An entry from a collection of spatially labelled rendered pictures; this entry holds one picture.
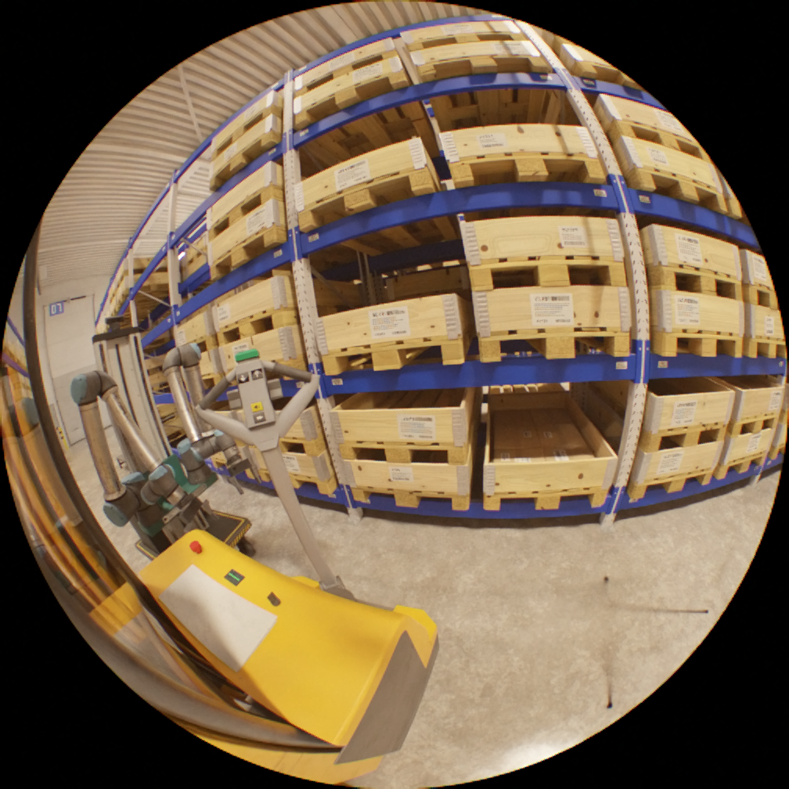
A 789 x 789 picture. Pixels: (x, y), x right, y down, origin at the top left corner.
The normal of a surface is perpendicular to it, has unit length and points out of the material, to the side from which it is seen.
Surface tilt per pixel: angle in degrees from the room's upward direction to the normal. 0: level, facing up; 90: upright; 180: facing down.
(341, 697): 0
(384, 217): 90
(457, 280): 90
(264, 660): 0
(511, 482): 90
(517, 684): 0
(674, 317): 90
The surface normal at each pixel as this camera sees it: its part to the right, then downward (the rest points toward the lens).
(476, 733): -0.15, -0.95
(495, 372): -0.33, 0.31
